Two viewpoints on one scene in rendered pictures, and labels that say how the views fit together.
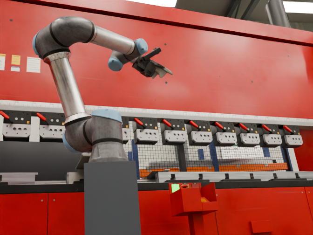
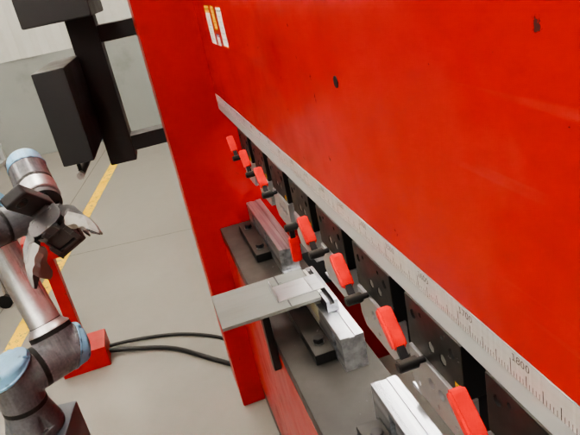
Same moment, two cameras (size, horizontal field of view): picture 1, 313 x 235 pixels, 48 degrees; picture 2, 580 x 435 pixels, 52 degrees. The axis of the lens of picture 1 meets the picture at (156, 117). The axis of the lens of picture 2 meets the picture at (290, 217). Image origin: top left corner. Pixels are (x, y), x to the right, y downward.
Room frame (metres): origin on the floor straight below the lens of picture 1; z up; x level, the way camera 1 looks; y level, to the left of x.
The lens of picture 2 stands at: (2.28, -0.97, 1.79)
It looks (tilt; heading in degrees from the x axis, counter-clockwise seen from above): 23 degrees down; 100
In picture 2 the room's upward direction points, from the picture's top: 12 degrees counter-clockwise
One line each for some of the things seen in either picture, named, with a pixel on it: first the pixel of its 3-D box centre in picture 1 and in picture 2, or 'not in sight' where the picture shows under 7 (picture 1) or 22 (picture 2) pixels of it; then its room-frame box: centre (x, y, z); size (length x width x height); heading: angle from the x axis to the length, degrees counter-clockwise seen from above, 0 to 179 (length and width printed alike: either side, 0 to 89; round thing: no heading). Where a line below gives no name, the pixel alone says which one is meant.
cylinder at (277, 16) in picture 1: (282, 22); not in sight; (2.93, -1.35, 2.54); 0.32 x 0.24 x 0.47; 112
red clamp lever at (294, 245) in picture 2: not in sight; (296, 242); (2.06, 0.26, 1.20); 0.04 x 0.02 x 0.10; 22
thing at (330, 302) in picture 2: not in sight; (319, 288); (2.07, 0.41, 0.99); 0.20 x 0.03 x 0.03; 112
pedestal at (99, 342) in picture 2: not in sight; (63, 298); (0.53, 1.59, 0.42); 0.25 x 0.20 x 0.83; 22
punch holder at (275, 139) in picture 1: (268, 135); not in sight; (2.58, -0.84, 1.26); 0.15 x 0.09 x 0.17; 112
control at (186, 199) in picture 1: (192, 196); not in sight; (1.92, -0.15, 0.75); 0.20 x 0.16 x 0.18; 112
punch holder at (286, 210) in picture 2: not in sight; (294, 190); (2.05, 0.45, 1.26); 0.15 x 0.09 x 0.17; 112
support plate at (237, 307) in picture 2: (94, 162); (264, 298); (1.92, 0.37, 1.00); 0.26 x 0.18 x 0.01; 22
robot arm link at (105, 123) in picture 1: (105, 127); (16, 379); (1.27, 0.20, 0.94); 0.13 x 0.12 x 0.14; 54
